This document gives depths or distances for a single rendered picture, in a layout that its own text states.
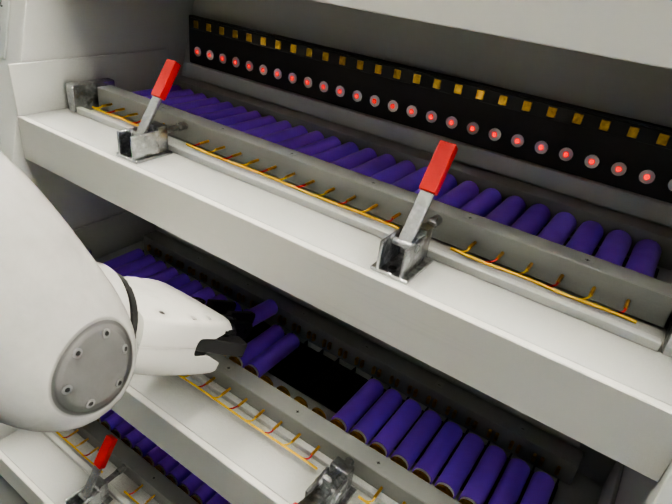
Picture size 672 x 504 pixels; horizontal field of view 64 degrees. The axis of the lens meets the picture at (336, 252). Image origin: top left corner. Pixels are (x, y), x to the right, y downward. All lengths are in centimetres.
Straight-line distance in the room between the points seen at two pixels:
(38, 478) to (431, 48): 64
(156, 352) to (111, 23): 39
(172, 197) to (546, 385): 31
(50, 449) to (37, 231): 55
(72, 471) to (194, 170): 41
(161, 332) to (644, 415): 30
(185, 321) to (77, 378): 16
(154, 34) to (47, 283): 49
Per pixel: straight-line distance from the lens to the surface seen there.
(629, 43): 32
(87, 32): 66
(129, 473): 72
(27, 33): 63
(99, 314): 28
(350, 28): 60
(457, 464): 48
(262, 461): 48
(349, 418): 49
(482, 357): 34
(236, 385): 51
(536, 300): 37
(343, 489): 45
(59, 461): 76
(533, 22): 33
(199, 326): 43
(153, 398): 53
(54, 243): 26
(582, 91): 51
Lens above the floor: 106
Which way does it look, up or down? 16 degrees down
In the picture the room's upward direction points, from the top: 15 degrees clockwise
